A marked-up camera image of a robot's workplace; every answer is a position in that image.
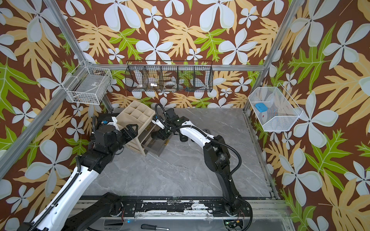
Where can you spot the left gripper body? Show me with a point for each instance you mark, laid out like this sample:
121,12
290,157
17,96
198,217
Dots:
122,139

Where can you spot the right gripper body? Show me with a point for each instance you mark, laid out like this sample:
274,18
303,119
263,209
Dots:
166,132

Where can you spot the grey drawer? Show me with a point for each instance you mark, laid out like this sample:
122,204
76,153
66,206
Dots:
154,144

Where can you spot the beige drawer organizer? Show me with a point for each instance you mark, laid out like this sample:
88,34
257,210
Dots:
141,115

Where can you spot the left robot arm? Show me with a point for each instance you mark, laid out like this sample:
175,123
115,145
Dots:
56,216

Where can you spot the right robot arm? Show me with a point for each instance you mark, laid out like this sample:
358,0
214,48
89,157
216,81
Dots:
219,157

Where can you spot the black plastic case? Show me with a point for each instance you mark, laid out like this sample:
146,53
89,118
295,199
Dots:
103,119

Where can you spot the blue object in basket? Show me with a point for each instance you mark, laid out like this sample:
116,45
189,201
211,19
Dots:
261,107

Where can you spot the black screwdriver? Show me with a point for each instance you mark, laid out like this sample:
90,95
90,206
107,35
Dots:
153,227

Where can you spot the white mesh basket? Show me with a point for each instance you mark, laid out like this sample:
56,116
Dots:
283,111

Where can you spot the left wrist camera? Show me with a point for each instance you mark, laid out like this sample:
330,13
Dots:
110,122

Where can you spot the black wire basket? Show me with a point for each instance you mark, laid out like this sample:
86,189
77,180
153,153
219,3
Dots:
171,76

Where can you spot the white wire basket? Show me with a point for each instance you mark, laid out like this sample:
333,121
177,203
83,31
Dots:
87,84

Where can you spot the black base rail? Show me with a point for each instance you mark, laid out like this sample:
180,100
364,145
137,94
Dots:
214,206

